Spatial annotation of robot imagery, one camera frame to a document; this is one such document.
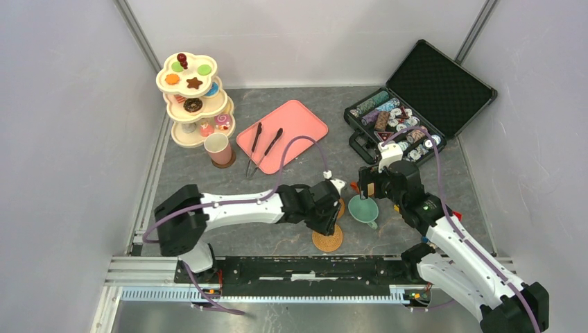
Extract pink mug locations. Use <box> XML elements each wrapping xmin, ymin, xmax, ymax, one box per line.
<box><xmin>204</xmin><ymin>133</ymin><xmax>232</xmax><ymax>164</ymax></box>

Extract woven tan round coaster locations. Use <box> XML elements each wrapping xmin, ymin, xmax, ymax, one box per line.
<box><xmin>312</xmin><ymin>224</ymin><xmax>343</xmax><ymax>253</ymax></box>

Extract cream three-tier dessert stand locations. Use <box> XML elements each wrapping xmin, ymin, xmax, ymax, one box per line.
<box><xmin>156</xmin><ymin>52</ymin><xmax>236</xmax><ymax>148</ymax></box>

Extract black poker chip case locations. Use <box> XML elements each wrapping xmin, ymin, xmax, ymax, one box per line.
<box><xmin>343</xmin><ymin>40</ymin><xmax>498</xmax><ymax>164</ymax></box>

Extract orange round coaster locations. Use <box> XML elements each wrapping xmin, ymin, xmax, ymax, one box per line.
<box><xmin>337</xmin><ymin>198</ymin><xmax>345</xmax><ymax>219</ymax></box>

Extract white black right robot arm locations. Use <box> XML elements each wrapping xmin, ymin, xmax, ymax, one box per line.
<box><xmin>357</xmin><ymin>160</ymin><xmax>549</xmax><ymax>332</ymax></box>

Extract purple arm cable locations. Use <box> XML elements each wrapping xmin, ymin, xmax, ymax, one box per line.
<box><xmin>142</xmin><ymin>135</ymin><xmax>333</xmax><ymax>316</ymax></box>
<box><xmin>381</xmin><ymin>126</ymin><xmax>543</xmax><ymax>333</ymax></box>

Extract white cupcake toy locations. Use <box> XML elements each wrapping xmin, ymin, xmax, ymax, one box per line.
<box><xmin>181</xmin><ymin>123</ymin><xmax>197</xmax><ymax>133</ymax></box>

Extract pink slice cake toy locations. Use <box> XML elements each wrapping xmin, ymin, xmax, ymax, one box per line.
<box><xmin>174</xmin><ymin>94</ymin><xmax>186</xmax><ymax>104</ymax></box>

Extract brown star cookie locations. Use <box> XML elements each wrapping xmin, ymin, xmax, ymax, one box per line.
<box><xmin>187</xmin><ymin>77</ymin><xmax>203</xmax><ymax>89</ymax></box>

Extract pink serving tray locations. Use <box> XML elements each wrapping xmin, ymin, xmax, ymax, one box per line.
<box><xmin>236</xmin><ymin>100</ymin><xmax>329</xmax><ymax>175</ymax></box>

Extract orange flower cookie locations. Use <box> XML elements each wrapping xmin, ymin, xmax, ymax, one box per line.
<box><xmin>164</xmin><ymin>74</ymin><xmax>181</xmax><ymax>85</ymax></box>

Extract teal green cup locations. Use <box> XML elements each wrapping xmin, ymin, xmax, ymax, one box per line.
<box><xmin>347</xmin><ymin>195</ymin><xmax>379</xmax><ymax>230</ymax></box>

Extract blue donut toy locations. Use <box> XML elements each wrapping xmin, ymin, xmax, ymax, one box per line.
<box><xmin>203</xmin><ymin>82</ymin><xmax>220</xmax><ymax>98</ymax></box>

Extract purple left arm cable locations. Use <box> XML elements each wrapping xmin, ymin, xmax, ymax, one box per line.
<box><xmin>142</xmin><ymin>135</ymin><xmax>333</xmax><ymax>316</ymax></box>

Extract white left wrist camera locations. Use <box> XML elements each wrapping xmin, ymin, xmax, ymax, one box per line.
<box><xmin>322</xmin><ymin>170</ymin><xmax>347</xmax><ymax>195</ymax></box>

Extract chocolate donut toy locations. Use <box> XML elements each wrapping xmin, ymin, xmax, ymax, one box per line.
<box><xmin>183</xmin><ymin>98</ymin><xmax>203</xmax><ymax>113</ymax></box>

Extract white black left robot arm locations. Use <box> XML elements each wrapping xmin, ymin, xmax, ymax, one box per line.
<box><xmin>153</xmin><ymin>178</ymin><xmax>345</xmax><ymax>283</ymax></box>

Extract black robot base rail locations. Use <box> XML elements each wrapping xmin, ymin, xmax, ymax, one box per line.
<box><xmin>173</xmin><ymin>255</ymin><xmax>432</xmax><ymax>308</ymax></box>

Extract dark brown round coaster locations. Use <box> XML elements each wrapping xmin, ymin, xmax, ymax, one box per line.
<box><xmin>211</xmin><ymin>151</ymin><xmax>236</xmax><ymax>169</ymax></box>

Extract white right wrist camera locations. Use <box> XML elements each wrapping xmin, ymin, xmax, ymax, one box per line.
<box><xmin>377</xmin><ymin>142</ymin><xmax>404</xmax><ymax>173</ymax></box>

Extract small pink cupcake toy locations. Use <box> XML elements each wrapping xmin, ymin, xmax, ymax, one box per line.
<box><xmin>199</xmin><ymin>121</ymin><xmax>215</xmax><ymax>137</ymax></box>

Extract black metal food tongs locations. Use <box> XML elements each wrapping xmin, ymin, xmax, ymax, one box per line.
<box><xmin>245</xmin><ymin>121</ymin><xmax>284</xmax><ymax>181</ymax></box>

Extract pink swirl cake toy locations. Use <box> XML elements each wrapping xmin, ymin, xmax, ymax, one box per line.
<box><xmin>214</xmin><ymin>113</ymin><xmax>233</xmax><ymax>130</ymax></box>

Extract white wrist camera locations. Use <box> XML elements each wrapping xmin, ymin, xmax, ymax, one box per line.
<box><xmin>322</xmin><ymin>170</ymin><xmax>347</xmax><ymax>195</ymax></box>
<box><xmin>377</xmin><ymin>142</ymin><xmax>404</xmax><ymax>173</ymax></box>

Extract small orange cup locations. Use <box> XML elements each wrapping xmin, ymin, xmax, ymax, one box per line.
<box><xmin>349</xmin><ymin>182</ymin><xmax>360</xmax><ymax>194</ymax></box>

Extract green round cookie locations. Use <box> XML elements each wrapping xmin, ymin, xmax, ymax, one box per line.
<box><xmin>171</xmin><ymin>61</ymin><xmax>184</xmax><ymax>73</ymax></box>
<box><xmin>197</xmin><ymin>64</ymin><xmax>213</xmax><ymax>76</ymax></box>

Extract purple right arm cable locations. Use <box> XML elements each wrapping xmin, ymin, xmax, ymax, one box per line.
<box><xmin>381</xmin><ymin>126</ymin><xmax>543</xmax><ymax>333</ymax></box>

